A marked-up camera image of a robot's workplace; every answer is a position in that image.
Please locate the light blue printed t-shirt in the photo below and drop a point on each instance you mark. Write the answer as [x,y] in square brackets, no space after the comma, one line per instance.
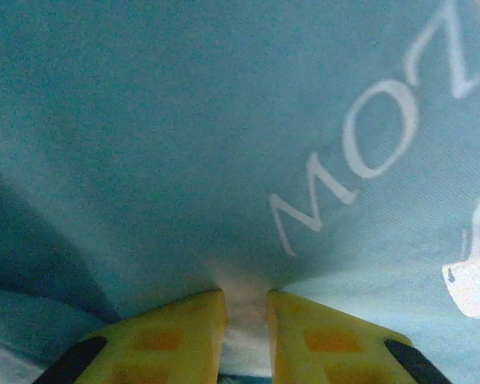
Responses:
[184,120]

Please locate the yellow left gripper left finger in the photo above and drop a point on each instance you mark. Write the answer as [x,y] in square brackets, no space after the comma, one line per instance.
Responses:
[156,344]

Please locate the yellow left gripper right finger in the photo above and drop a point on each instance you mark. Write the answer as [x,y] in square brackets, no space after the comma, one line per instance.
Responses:
[332,344]

